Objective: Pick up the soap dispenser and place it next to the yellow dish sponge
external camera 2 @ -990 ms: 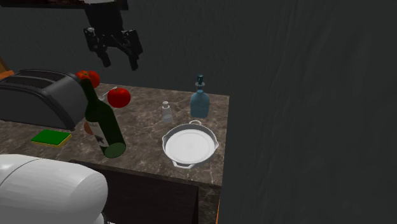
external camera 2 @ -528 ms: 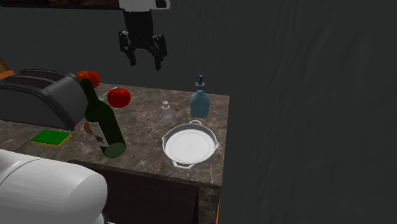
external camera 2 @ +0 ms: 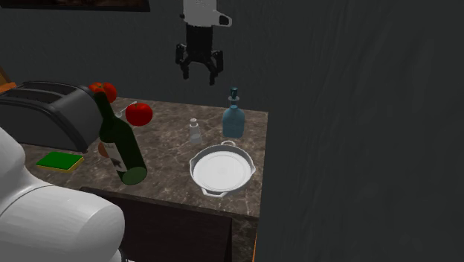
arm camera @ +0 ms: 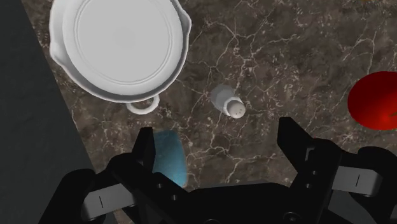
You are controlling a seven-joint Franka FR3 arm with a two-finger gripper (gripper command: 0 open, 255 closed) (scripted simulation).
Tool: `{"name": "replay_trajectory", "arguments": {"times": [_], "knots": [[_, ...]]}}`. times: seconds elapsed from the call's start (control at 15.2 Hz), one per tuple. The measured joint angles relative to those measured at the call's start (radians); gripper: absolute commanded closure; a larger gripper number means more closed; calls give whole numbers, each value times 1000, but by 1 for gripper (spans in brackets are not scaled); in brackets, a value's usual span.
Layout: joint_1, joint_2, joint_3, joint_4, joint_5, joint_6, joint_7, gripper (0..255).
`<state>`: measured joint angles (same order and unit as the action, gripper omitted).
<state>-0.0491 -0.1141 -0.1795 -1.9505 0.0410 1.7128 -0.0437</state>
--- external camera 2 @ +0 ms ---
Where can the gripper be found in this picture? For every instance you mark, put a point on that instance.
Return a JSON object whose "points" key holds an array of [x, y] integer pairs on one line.
{"points": [[198, 41]]}

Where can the blue glass bottle with stopper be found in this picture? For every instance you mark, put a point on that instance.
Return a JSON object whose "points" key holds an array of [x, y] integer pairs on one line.
{"points": [[233, 121]]}

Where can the clear glass shaker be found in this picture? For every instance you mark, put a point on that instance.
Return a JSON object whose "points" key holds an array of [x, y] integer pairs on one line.
{"points": [[195, 132]]}

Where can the red tomato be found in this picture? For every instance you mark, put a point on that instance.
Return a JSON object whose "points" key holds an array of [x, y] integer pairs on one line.
{"points": [[139, 114]]}

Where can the silver spoon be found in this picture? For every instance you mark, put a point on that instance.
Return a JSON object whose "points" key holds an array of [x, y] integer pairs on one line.
{"points": [[121, 111]]}

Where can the orange-red tomato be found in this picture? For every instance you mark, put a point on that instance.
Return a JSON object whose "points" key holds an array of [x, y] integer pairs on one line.
{"points": [[108, 90]]}

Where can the green wine bottle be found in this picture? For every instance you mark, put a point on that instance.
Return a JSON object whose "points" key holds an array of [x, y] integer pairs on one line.
{"points": [[121, 145]]}

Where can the orange round fruit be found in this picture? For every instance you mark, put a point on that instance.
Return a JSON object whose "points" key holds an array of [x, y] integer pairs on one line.
{"points": [[102, 150]]}

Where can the black toaster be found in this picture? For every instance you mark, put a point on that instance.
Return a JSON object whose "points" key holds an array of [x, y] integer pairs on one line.
{"points": [[43, 116]]}

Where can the green and yellow sponge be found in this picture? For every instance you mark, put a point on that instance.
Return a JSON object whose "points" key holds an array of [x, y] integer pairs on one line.
{"points": [[60, 161]]}

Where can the brown wooden board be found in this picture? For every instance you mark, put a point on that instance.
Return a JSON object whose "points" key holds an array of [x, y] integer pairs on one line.
{"points": [[5, 85]]}

